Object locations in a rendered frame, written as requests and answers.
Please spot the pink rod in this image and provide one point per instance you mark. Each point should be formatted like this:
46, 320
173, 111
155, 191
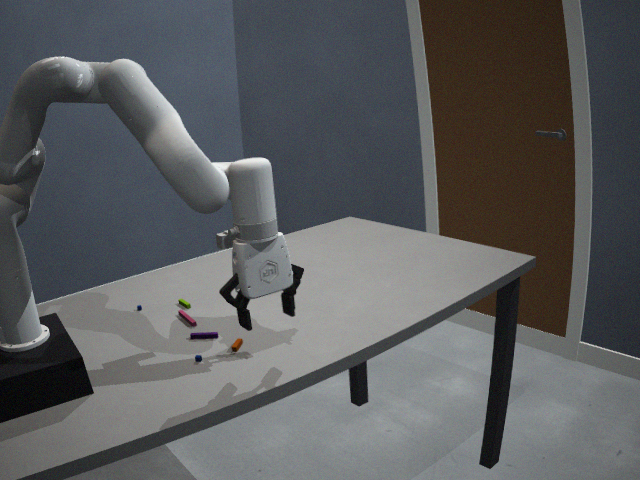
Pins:
185, 316

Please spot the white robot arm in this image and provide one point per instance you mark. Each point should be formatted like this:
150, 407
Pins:
157, 127

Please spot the orange rod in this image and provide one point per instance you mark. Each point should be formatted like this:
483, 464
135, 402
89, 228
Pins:
237, 344

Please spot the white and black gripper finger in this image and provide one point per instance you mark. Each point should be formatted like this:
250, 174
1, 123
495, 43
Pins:
243, 313
287, 296

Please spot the purple rod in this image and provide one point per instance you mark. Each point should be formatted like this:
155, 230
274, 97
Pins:
207, 335

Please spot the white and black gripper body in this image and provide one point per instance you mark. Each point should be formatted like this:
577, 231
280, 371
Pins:
262, 268

